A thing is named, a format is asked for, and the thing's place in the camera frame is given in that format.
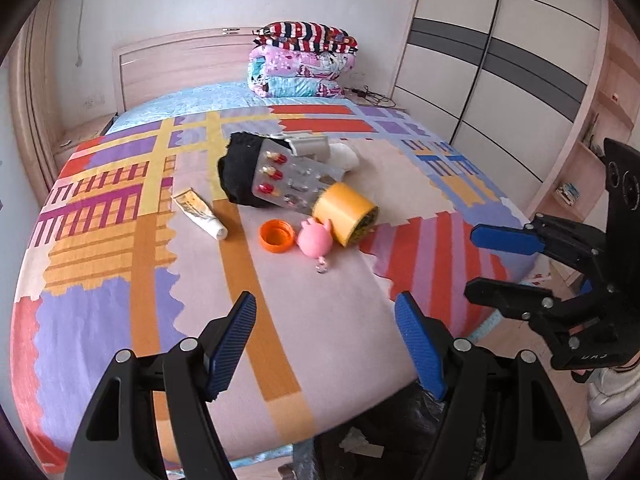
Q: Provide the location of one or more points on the cream ointment tube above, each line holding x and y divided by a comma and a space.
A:
198, 211

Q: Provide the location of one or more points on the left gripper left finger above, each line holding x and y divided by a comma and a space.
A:
118, 438

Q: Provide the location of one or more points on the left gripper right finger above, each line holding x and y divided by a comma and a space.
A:
501, 416

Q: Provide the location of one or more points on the silver pill blister pack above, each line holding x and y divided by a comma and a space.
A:
289, 181

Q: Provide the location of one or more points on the orange bottle cap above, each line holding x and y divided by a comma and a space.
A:
276, 236

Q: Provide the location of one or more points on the light blue bed quilt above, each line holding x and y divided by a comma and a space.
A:
233, 94

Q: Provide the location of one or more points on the colourful patterned bed mat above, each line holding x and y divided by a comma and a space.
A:
114, 263

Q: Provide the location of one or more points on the white cardboard tube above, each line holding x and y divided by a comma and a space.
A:
343, 157

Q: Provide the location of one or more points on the pink pig toy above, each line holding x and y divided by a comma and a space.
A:
315, 241

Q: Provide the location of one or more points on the black trash bag bin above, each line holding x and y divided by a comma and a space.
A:
392, 440

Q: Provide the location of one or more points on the yellow tape roll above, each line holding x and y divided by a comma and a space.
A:
351, 214

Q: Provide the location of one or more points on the pink cartoon folded quilt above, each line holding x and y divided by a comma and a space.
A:
278, 73

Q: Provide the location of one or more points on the light wood headboard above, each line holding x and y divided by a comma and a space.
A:
153, 67

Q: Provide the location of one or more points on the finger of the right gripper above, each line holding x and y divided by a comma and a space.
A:
547, 315
574, 244

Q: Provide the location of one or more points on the black knitted cloth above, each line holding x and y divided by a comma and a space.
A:
237, 167

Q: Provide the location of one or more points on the white grey sliding wardrobe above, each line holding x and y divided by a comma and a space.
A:
501, 81

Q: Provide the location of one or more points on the striped folded blanket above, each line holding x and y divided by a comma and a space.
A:
309, 37

